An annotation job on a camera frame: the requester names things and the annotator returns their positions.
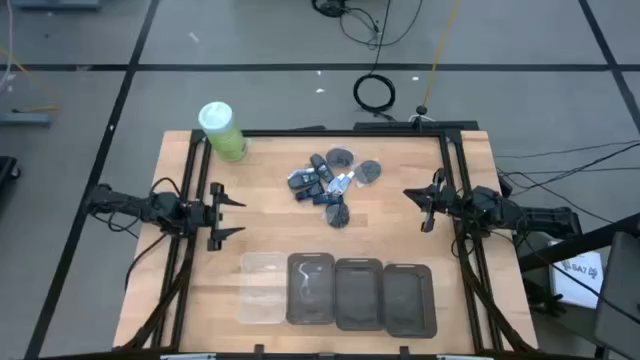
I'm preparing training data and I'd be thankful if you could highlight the green wipes canister white lid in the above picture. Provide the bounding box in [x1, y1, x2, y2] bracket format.
[197, 101, 250, 164]

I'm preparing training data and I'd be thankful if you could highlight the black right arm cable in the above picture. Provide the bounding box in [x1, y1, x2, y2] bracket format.
[448, 219, 484, 262]

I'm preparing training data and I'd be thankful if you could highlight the thin black floor cable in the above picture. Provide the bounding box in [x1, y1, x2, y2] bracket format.
[499, 144, 640, 225]
[494, 140, 640, 160]

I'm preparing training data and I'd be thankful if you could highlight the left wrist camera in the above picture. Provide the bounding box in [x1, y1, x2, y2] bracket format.
[149, 191, 185, 225]

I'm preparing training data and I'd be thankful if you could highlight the white cable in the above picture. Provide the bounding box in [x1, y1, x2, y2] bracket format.
[0, 0, 16, 94]

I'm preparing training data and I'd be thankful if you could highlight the yellow cable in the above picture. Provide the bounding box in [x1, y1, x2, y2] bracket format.
[0, 45, 61, 114]
[423, 0, 464, 109]

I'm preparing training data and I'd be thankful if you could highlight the black coiled cable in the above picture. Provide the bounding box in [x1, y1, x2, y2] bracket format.
[352, 72, 398, 114]

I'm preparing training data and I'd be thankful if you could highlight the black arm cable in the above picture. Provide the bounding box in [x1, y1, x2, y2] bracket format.
[123, 231, 170, 292]
[448, 219, 484, 262]

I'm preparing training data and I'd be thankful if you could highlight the dark key fob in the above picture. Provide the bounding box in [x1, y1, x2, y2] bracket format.
[287, 168, 322, 190]

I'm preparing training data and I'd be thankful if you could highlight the smoky grey plastic bin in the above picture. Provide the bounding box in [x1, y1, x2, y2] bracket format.
[333, 257, 387, 332]
[382, 263, 439, 340]
[285, 252, 337, 326]

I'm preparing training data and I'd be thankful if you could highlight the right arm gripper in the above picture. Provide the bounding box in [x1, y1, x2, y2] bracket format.
[402, 167, 475, 235]

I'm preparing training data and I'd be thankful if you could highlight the black stand foot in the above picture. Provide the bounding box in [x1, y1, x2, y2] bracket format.
[522, 277, 569, 319]

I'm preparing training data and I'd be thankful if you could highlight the dark grey panel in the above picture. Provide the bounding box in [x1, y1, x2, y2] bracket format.
[593, 231, 640, 360]

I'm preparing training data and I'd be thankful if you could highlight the small black tube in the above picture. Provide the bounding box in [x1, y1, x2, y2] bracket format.
[294, 182, 326, 203]

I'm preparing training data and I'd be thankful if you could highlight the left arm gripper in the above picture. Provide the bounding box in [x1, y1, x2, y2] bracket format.
[187, 181, 248, 253]

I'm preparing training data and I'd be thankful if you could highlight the black metal table frame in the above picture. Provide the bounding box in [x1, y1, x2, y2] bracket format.
[115, 119, 540, 360]

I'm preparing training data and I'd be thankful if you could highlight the black equipment piece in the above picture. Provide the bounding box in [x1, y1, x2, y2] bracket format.
[0, 155, 22, 195]

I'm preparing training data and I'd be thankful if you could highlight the black metal beam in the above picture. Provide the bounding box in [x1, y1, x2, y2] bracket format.
[517, 212, 640, 274]

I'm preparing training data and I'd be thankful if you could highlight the black tangled cable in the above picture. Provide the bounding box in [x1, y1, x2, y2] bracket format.
[310, 0, 425, 51]

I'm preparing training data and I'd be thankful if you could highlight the white printed cardboard box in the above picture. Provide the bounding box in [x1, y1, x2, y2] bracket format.
[548, 241, 605, 310]

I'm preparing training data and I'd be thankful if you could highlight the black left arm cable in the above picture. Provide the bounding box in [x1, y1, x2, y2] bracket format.
[123, 231, 170, 292]

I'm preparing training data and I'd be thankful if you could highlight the clear plastic container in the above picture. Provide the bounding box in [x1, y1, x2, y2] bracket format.
[238, 251, 290, 326]

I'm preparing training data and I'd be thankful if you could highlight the black left wrist camera cable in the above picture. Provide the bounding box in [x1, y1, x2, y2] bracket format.
[148, 176, 182, 201]

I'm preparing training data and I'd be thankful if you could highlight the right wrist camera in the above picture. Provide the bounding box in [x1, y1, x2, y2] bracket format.
[472, 184, 505, 215]

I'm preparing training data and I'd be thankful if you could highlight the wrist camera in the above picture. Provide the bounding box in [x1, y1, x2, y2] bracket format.
[149, 191, 185, 225]
[472, 184, 505, 215]

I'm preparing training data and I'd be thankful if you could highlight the grey base plate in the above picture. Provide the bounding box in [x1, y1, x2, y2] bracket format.
[0, 111, 52, 127]

